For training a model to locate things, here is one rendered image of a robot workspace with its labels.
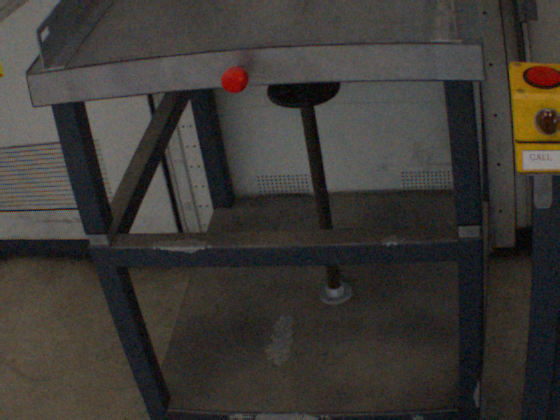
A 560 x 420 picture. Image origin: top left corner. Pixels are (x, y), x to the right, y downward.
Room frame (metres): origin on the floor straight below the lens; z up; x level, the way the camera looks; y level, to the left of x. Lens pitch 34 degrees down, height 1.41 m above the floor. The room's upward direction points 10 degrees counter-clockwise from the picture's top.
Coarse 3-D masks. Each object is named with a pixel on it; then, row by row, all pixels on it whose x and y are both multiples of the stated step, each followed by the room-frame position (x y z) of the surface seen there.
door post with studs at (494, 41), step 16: (496, 0) 1.74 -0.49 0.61; (496, 16) 1.74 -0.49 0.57; (496, 32) 1.74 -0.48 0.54; (496, 48) 1.74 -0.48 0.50; (496, 64) 1.74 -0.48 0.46; (496, 80) 1.74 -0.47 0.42; (496, 96) 1.75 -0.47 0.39; (496, 112) 1.75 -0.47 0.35; (496, 128) 1.75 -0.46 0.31; (496, 144) 1.75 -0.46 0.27; (496, 160) 1.75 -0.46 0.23; (512, 176) 1.74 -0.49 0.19; (512, 192) 1.74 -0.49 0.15; (512, 208) 1.74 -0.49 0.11; (512, 224) 1.74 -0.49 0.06; (496, 240) 1.75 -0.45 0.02; (512, 240) 1.74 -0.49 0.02
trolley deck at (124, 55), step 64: (128, 0) 1.44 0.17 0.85; (192, 0) 1.38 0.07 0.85; (256, 0) 1.33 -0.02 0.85; (320, 0) 1.29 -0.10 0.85; (384, 0) 1.26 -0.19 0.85; (128, 64) 1.21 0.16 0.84; (192, 64) 1.19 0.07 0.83; (256, 64) 1.17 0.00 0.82; (320, 64) 1.15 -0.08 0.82; (384, 64) 1.13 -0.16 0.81; (448, 64) 1.10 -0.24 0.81
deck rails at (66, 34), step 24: (72, 0) 1.38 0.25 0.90; (96, 0) 1.46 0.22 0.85; (432, 0) 1.23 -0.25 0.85; (456, 0) 1.22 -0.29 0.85; (48, 24) 1.28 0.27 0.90; (72, 24) 1.36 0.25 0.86; (432, 24) 1.15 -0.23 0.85; (456, 24) 1.12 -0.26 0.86; (48, 48) 1.27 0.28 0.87; (72, 48) 1.29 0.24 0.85
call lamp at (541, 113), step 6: (546, 108) 0.85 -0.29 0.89; (552, 108) 0.85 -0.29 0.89; (540, 114) 0.85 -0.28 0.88; (546, 114) 0.85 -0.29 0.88; (552, 114) 0.84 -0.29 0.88; (558, 114) 0.85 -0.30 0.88; (534, 120) 0.85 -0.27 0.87; (540, 120) 0.85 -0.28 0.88; (546, 120) 0.84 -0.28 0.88; (552, 120) 0.84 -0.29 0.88; (558, 120) 0.84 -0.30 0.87; (540, 126) 0.84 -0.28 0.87; (546, 126) 0.84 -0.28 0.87; (552, 126) 0.84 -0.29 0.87; (558, 126) 0.84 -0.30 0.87; (540, 132) 0.85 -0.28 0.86; (546, 132) 0.84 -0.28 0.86; (552, 132) 0.84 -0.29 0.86
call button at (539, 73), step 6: (540, 66) 0.91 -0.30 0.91; (528, 72) 0.90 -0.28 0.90; (534, 72) 0.89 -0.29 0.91; (540, 72) 0.89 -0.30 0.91; (546, 72) 0.89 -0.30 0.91; (552, 72) 0.89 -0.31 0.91; (528, 78) 0.89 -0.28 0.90; (534, 78) 0.88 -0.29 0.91; (540, 78) 0.88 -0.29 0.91; (546, 78) 0.88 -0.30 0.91; (552, 78) 0.88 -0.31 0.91; (558, 78) 0.88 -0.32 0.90; (540, 84) 0.87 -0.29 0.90; (546, 84) 0.87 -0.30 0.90; (552, 84) 0.87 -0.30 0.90
